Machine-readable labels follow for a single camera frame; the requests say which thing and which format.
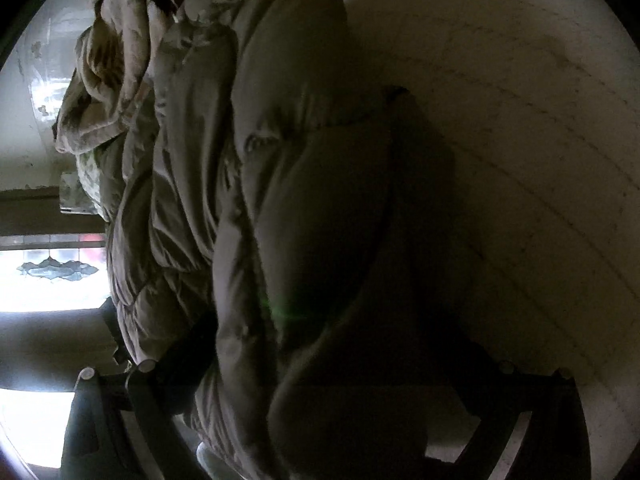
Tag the white quilted bed sheet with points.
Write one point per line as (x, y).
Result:
(525, 160)

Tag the brown printed blanket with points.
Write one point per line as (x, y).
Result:
(110, 60)

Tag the bright window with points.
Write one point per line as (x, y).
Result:
(50, 280)

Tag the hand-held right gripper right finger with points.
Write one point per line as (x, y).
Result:
(550, 410)

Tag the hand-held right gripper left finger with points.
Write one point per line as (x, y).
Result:
(195, 355)

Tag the grey puffer jacket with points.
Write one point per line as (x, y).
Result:
(300, 210)

